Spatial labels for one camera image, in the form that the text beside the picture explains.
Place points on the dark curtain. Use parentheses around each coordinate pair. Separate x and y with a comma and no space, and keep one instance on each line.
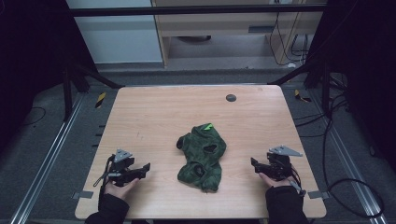
(31,62)
(367,77)

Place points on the white cabinet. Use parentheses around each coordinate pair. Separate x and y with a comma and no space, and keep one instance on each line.
(118,40)

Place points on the person's right hand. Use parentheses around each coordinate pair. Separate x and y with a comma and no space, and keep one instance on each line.
(274,182)

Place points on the black horizontal frame bar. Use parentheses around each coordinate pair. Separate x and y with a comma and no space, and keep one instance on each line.
(186,10)

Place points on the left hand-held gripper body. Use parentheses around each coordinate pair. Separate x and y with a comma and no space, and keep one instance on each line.
(123,169)

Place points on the person's left hand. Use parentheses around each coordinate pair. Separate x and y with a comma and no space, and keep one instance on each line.
(118,190)

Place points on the dark green garment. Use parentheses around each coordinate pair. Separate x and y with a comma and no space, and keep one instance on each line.
(199,151)

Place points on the round dark table grommet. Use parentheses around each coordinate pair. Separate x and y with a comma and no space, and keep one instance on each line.
(231,98)

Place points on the wooden cabinet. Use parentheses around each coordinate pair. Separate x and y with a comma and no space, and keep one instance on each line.
(218,25)

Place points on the aluminium floor rail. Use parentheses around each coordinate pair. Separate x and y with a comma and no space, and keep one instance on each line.
(46,162)
(358,186)

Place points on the black metal stand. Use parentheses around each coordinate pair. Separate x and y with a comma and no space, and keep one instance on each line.
(67,93)
(325,90)

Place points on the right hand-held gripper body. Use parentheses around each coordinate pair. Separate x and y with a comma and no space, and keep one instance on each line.
(278,165)

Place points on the grey tape piece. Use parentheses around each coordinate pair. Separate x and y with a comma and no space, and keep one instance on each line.
(82,195)
(317,195)

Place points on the black yellow striped floor tape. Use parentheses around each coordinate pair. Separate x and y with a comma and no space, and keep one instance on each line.
(300,96)
(100,100)

